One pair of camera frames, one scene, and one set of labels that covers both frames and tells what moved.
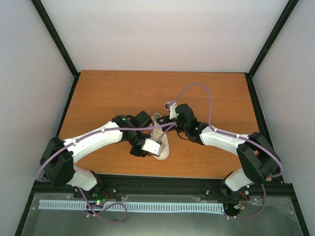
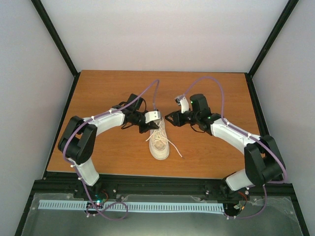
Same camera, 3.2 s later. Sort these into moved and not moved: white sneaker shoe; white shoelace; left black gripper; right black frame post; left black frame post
Moved: white shoelace; left black gripper
Not moved: left black frame post; white sneaker shoe; right black frame post
